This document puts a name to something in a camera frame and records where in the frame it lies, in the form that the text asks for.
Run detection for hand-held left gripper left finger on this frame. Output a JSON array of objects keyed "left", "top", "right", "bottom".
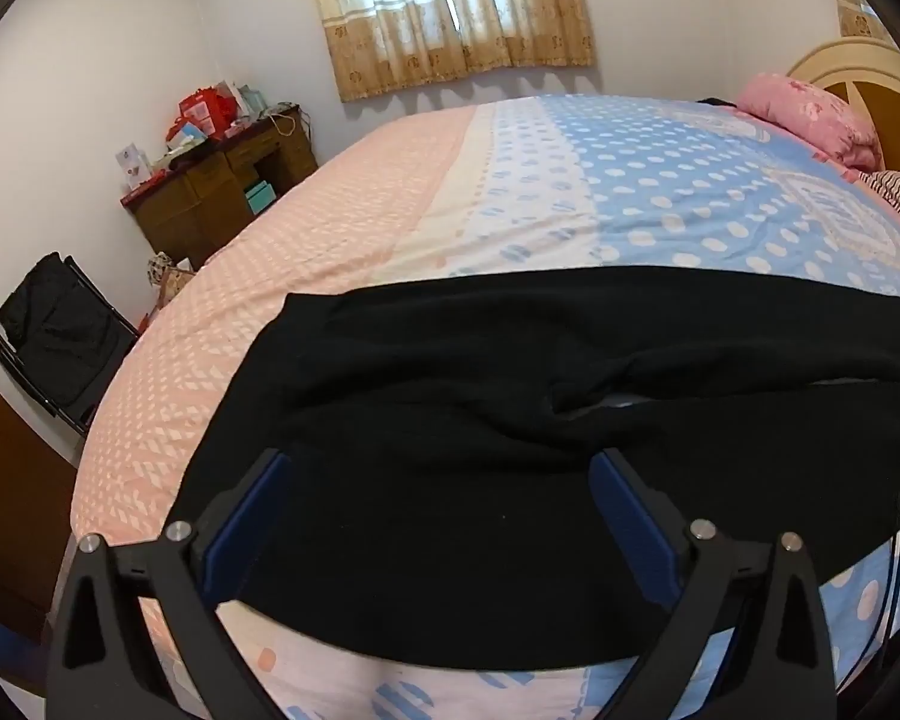
[{"left": 45, "top": 448, "right": 293, "bottom": 720}]

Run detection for bed with dotted sheet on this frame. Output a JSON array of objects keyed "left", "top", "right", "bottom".
[{"left": 70, "top": 94, "right": 900, "bottom": 720}]

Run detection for brown wooden door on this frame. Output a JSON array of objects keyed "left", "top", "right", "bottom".
[{"left": 0, "top": 356, "right": 80, "bottom": 646}]

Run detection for black pants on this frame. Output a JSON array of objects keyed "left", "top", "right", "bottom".
[{"left": 176, "top": 266, "right": 900, "bottom": 672}]

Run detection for patterned basket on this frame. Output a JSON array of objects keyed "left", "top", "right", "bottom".
[{"left": 146, "top": 253, "right": 196, "bottom": 316}]

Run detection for black cable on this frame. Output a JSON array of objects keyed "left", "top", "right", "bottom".
[{"left": 866, "top": 491, "right": 900, "bottom": 691}]

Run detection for pink pillow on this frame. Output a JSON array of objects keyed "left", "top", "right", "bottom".
[{"left": 736, "top": 73, "right": 884, "bottom": 172}]

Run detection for brown wooden desk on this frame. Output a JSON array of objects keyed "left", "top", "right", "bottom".
[{"left": 120, "top": 106, "right": 320, "bottom": 271}]

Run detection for cream wooden headboard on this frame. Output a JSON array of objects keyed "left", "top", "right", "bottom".
[{"left": 786, "top": 41, "right": 900, "bottom": 188}]

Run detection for white card box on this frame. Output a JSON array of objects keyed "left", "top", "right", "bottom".
[{"left": 116, "top": 144, "right": 151, "bottom": 190}]

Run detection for beige patterned curtain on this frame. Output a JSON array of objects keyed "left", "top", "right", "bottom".
[{"left": 302, "top": 0, "right": 597, "bottom": 104}]

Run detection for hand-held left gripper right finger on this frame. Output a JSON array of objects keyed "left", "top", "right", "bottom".
[{"left": 589, "top": 448, "right": 841, "bottom": 720}]

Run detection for red gift box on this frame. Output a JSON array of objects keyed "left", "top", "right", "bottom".
[{"left": 166, "top": 88, "right": 241, "bottom": 143}]

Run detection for black folding chair with bag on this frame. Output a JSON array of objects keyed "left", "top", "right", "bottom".
[{"left": 0, "top": 251, "right": 140, "bottom": 437}]

